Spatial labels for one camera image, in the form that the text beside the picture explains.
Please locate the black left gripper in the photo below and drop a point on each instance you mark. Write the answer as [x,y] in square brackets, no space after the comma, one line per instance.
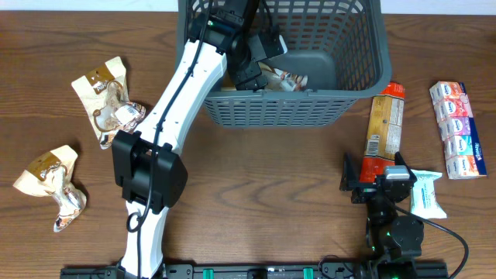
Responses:
[250,68]

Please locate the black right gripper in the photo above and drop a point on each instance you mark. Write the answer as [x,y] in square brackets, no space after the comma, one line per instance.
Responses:
[364,191]

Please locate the brown white snack pouch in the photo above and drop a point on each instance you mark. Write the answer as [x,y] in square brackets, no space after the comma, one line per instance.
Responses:
[50,175]
[104,94]
[278,80]

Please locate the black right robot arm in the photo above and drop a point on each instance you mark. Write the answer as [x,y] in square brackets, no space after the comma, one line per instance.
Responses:
[395,239]

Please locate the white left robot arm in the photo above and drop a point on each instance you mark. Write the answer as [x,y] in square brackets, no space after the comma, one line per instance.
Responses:
[147,163]

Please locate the white wet wipes pack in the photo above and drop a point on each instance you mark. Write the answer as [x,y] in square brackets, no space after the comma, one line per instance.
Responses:
[423,201]

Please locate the multicolour tissue pack bundle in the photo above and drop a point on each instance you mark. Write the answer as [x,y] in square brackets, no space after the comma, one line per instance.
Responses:
[462,147]

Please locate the orange yellow snack package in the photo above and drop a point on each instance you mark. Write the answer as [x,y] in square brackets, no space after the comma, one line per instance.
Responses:
[384,131]

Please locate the grey plastic mesh basket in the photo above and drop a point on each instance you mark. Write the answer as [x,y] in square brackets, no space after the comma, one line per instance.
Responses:
[340,45]

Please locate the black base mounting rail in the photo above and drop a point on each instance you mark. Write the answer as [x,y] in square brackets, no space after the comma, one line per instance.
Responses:
[308,271]

